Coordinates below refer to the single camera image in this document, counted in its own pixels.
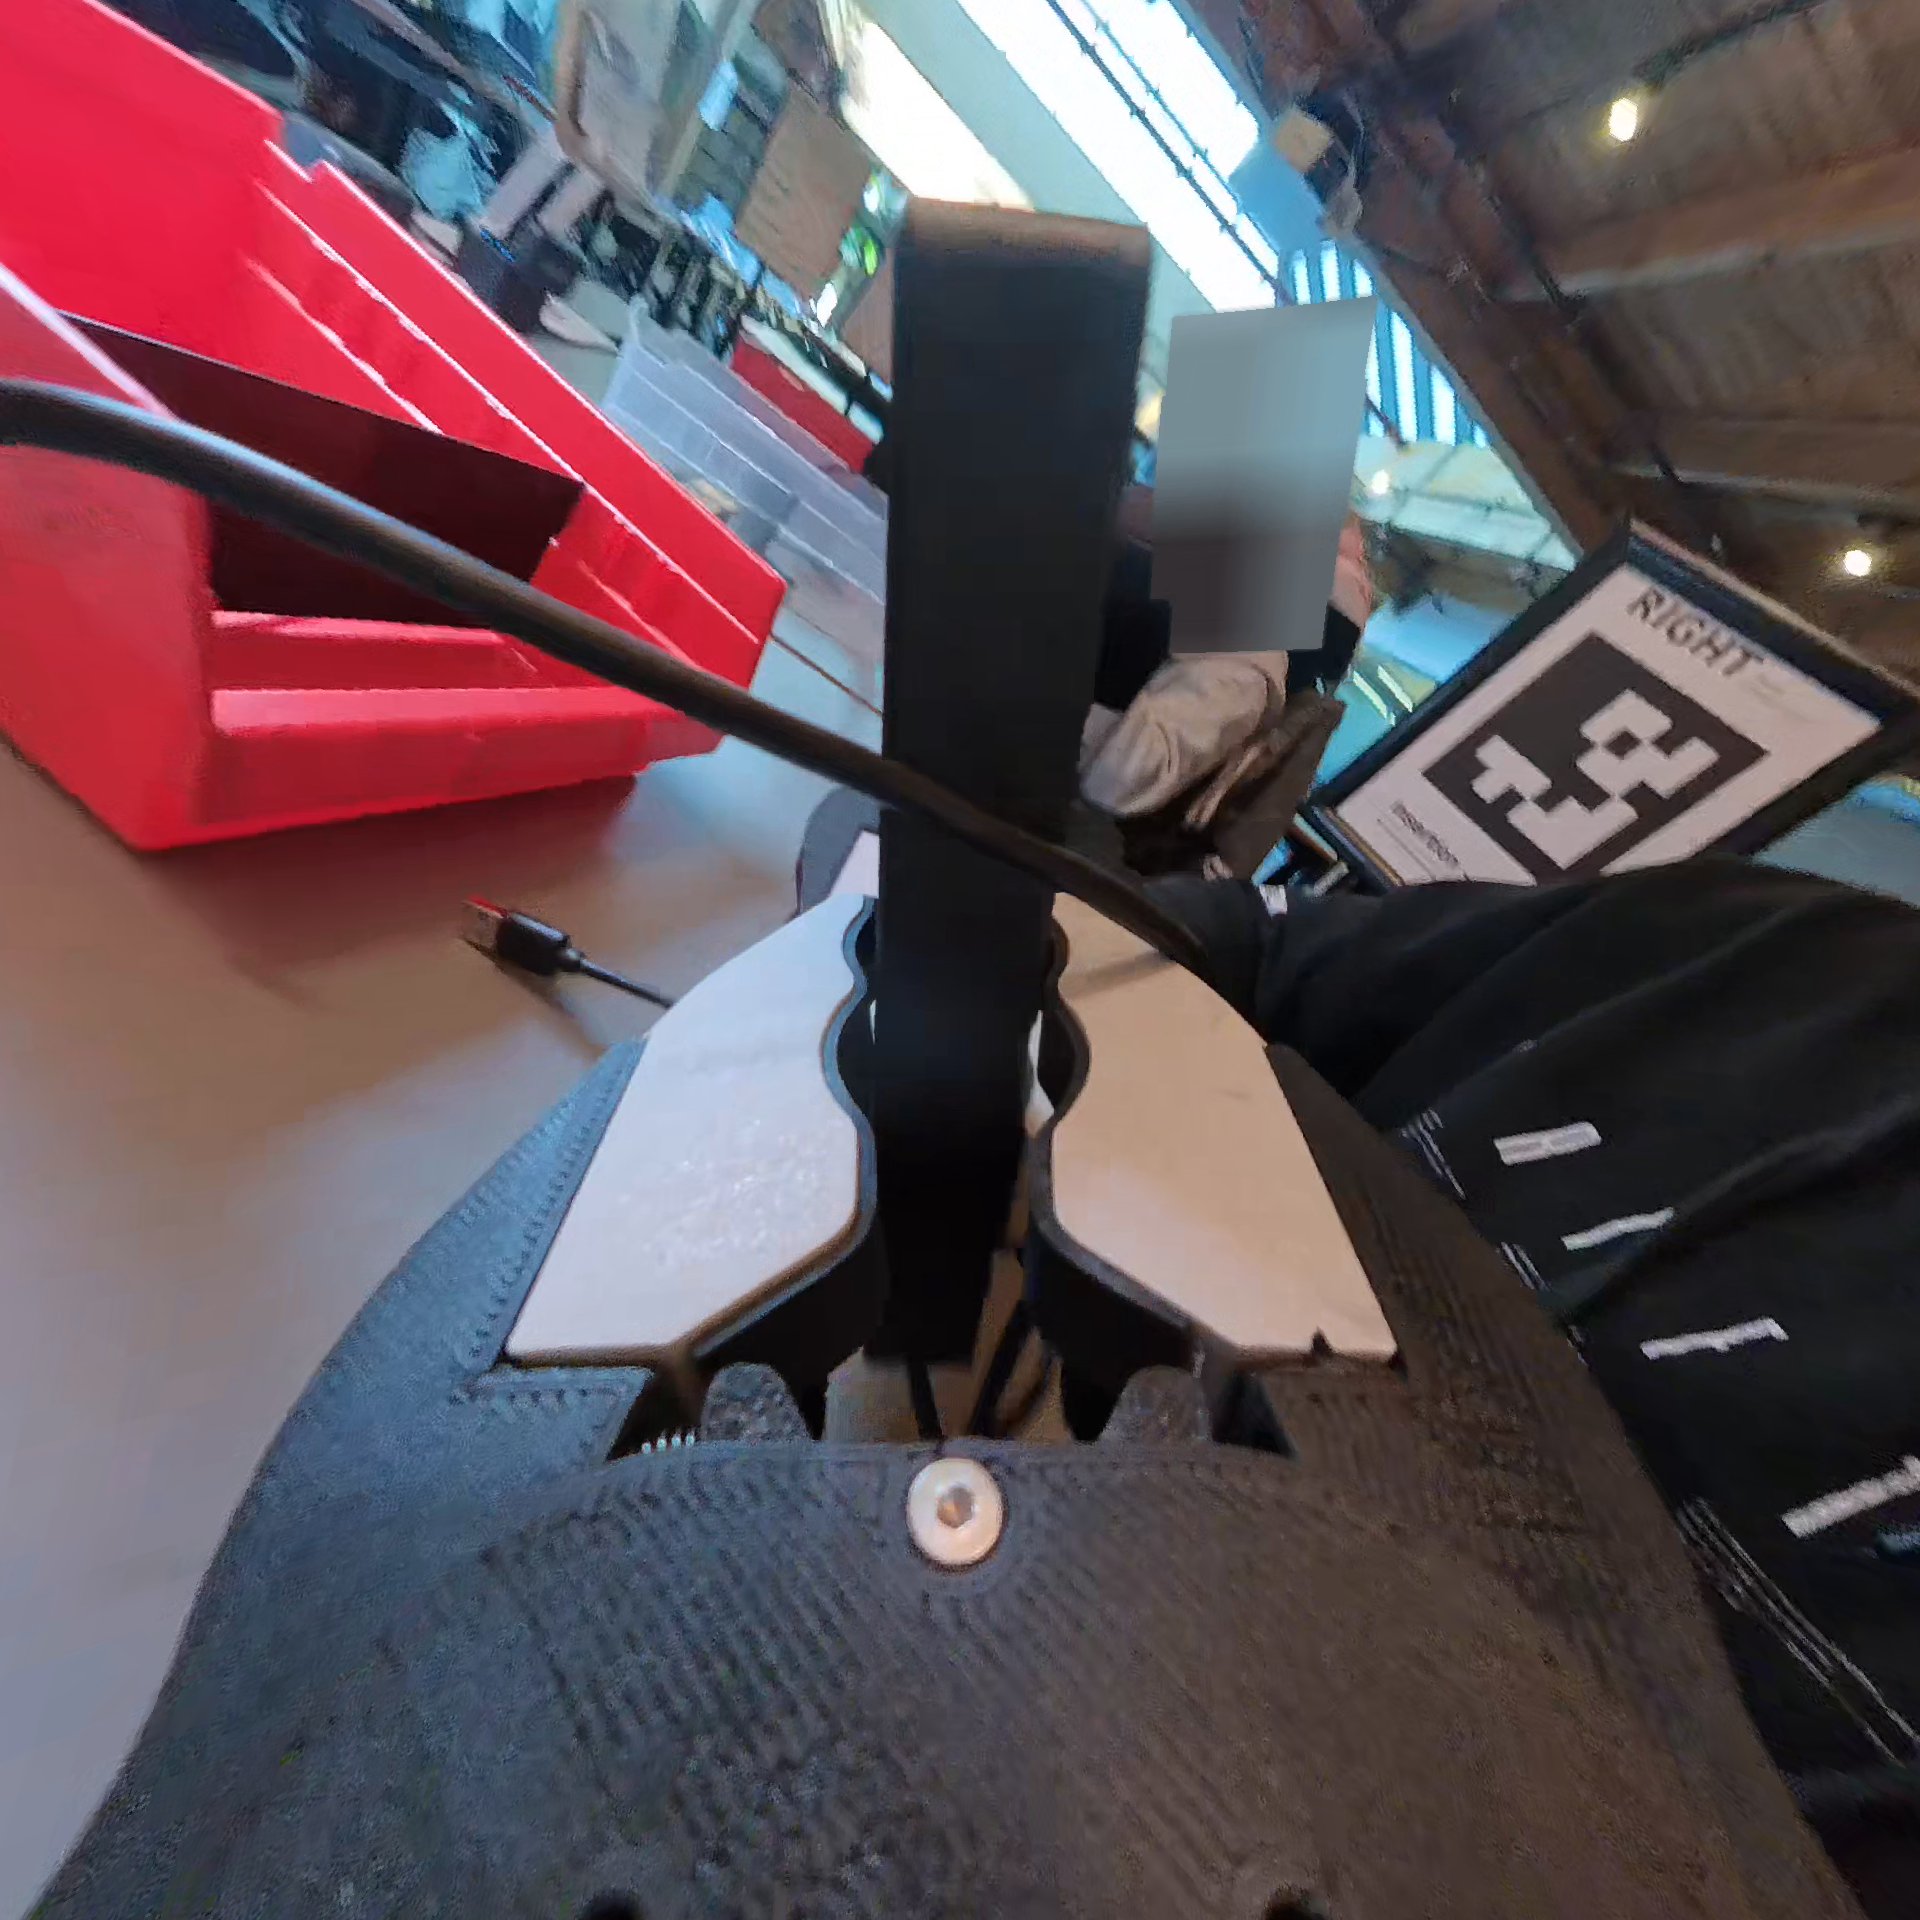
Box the clear plastic bin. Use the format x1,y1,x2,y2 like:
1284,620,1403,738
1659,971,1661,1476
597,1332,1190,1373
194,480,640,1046
598,306,889,601

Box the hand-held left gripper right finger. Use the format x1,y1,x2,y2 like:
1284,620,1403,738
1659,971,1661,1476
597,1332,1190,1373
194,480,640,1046
1027,896,1402,1442

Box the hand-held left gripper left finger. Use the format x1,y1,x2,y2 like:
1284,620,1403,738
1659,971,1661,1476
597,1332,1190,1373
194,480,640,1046
506,896,885,1442

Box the black bin divider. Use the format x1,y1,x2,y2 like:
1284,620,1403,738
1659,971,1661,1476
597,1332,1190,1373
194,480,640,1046
66,316,587,633

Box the black cable red usb plug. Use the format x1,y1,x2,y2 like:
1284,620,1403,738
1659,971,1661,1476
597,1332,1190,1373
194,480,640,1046
462,896,677,1011

